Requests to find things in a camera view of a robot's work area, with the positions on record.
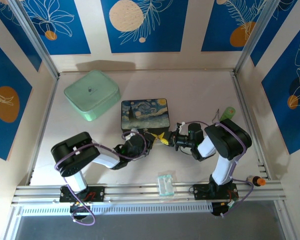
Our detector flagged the aluminium table edge rail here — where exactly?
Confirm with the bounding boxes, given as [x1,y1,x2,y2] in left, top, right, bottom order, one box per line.
[11,179,288,207]

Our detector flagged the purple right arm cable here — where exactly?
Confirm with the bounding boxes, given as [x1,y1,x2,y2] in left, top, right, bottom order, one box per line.
[183,120,255,218]

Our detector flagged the green bottle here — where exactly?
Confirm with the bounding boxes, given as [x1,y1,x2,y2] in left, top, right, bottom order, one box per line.
[219,106,237,121]

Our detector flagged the aluminium frame post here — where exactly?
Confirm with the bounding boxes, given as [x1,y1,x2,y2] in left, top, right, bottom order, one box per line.
[7,0,60,80]
[233,0,283,73]

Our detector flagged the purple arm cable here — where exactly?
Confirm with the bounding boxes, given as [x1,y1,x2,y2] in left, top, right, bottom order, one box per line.
[183,120,255,218]
[54,131,151,227]

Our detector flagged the starry night painting box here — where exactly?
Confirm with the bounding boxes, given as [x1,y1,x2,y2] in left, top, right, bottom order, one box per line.
[120,98,171,135]

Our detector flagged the aluminium side rail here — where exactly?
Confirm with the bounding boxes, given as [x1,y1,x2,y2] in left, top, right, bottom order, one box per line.
[24,74,60,186]
[231,71,272,180]

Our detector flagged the white slotted cable duct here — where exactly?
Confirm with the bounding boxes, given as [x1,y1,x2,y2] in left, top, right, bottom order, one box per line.
[19,203,213,217]

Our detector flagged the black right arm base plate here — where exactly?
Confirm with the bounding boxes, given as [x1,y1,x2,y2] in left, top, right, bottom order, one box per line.
[192,183,240,201]

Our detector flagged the clear plastic bag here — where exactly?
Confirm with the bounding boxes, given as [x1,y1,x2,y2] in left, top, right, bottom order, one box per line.
[156,172,177,196]

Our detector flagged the mint green case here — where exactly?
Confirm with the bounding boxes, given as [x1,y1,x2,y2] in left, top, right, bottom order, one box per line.
[63,69,122,123]

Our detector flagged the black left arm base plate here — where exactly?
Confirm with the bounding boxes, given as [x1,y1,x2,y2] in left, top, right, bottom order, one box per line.
[59,185,106,203]

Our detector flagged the orange capped bottle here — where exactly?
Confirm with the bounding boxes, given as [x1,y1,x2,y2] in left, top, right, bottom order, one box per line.
[247,175,267,186]

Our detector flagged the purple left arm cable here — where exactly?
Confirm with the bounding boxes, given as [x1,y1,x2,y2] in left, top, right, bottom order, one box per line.
[54,131,151,227]

